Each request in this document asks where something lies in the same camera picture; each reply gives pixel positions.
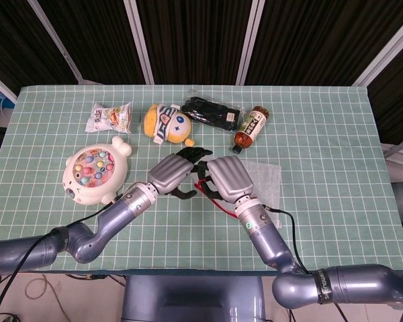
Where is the white snack packet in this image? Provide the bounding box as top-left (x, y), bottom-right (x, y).
top-left (85, 102), bottom-right (133, 134)

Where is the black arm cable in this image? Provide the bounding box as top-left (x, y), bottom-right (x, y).
top-left (264, 205), bottom-right (312, 274)
top-left (0, 195), bottom-right (126, 322)

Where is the white seal fishing toy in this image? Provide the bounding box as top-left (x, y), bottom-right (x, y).
top-left (62, 136), bottom-right (134, 205)

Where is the brown tea drink bottle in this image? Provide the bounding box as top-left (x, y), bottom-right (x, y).
top-left (232, 105), bottom-right (270, 154)

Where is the green checked tablecloth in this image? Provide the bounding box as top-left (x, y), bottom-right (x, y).
top-left (0, 83), bottom-right (403, 272)

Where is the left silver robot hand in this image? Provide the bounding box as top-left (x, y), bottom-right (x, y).
top-left (148, 146), bottom-right (213, 199)

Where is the yellow plush toy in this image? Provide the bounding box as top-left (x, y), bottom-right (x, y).
top-left (144, 103), bottom-right (193, 146)

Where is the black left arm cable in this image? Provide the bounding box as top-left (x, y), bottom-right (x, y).
top-left (0, 195), bottom-right (126, 322)

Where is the black item in clear wrap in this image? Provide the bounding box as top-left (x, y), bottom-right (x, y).
top-left (180, 96), bottom-right (246, 132)

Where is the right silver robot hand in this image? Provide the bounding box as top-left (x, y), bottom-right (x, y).
top-left (194, 156), bottom-right (256, 204)

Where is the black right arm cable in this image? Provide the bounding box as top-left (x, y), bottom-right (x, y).
top-left (264, 205), bottom-right (312, 274)

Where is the white partition post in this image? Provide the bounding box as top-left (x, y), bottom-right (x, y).
top-left (234, 0), bottom-right (263, 85)
top-left (124, 0), bottom-right (155, 85)
top-left (355, 15), bottom-right (403, 89)
top-left (28, 0), bottom-right (85, 85)

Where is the white mesh zipper pouch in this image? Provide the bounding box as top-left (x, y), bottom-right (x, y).
top-left (194, 159), bottom-right (283, 226)

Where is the blue-grey robot torso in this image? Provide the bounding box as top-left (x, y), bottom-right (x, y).
top-left (120, 275), bottom-right (267, 322)

